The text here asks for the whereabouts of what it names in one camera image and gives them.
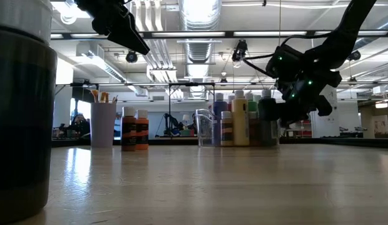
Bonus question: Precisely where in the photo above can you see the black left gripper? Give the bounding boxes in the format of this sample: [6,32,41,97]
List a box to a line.
[74,0,151,56]

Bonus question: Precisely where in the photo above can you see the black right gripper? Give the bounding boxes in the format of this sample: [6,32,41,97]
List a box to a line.
[265,43,343,128]

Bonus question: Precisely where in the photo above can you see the large teal paint bottle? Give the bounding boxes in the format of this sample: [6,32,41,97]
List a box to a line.
[257,89,279,147]

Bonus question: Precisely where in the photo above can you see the small magenta paint bottle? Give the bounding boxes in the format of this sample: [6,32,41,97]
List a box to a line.
[248,111,260,146]

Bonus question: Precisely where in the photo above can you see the large yellow paint bottle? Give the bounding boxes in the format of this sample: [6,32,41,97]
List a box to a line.
[231,89,250,147]

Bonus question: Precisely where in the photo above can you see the clear plastic bin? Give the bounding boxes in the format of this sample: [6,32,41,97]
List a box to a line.
[195,108,281,148]

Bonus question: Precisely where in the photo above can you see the small brown paint bottle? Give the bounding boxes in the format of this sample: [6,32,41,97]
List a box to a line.
[121,106,137,152]

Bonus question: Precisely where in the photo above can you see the small orange paint bottle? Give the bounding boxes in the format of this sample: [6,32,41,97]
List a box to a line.
[136,109,150,151]

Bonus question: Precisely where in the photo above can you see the red storage shelf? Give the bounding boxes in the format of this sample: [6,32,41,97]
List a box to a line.
[287,119,312,138]

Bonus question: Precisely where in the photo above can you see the white round pillar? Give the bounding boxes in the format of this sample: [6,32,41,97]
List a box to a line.
[309,67,340,138]

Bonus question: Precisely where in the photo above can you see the white cup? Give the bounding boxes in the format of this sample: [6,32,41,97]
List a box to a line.
[90,102,117,148]

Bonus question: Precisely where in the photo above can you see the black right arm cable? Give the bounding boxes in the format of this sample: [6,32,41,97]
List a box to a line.
[242,32,334,79]

